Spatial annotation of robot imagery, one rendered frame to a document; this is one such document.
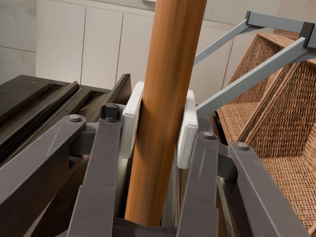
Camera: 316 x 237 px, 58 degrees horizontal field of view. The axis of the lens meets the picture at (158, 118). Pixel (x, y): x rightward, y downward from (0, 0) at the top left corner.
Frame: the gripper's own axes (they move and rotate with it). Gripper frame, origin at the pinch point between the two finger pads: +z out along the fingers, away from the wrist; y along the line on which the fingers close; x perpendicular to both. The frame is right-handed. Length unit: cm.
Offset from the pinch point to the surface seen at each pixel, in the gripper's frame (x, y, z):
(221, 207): -50, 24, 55
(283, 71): -12, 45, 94
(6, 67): -111, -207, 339
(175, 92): 2.5, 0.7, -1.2
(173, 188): -15.1, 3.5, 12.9
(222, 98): -9.2, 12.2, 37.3
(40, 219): -38, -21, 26
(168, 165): -3.1, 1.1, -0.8
